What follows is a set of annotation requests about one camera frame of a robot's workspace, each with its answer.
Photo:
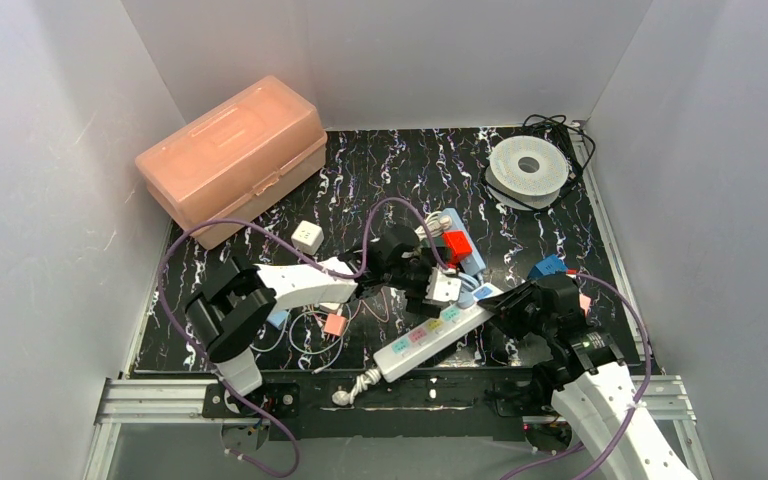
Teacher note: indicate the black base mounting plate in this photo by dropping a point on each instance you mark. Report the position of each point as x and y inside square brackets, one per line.
[427, 402]

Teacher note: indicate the blue cube adapter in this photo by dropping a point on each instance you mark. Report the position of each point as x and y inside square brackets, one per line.
[550, 265]

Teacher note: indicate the small white USB power strip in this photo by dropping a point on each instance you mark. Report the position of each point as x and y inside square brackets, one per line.
[331, 307]

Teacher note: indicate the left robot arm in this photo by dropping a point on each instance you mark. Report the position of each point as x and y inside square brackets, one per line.
[228, 310]

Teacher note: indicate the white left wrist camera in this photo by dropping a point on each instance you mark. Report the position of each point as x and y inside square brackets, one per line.
[443, 288]

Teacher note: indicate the red cube plug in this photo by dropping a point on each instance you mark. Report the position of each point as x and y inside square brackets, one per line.
[458, 245]

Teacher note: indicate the pink translucent storage box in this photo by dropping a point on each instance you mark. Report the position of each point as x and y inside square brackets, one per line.
[235, 161]

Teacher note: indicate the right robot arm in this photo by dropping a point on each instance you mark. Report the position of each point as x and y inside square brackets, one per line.
[586, 379]

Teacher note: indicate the large white power strip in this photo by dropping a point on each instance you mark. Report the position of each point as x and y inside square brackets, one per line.
[432, 336]

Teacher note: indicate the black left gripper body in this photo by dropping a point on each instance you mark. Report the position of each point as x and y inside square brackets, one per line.
[420, 279]

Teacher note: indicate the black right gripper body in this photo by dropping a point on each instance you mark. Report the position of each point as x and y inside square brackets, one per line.
[519, 307]

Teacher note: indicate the pink charger plug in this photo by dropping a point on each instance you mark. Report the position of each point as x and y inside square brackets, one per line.
[585, 303]
[335, 325]

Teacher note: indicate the light blue charger plug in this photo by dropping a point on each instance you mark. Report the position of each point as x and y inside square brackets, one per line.
[278, 319]

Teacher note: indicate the white cube adapter orange logo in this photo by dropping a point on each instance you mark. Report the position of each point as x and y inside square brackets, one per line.
[307, 237]

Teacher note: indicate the light blue power strip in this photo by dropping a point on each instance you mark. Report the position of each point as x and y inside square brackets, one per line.
[473, 267]

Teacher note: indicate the white LED strip reel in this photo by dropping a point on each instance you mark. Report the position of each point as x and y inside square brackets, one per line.
[526, 173]

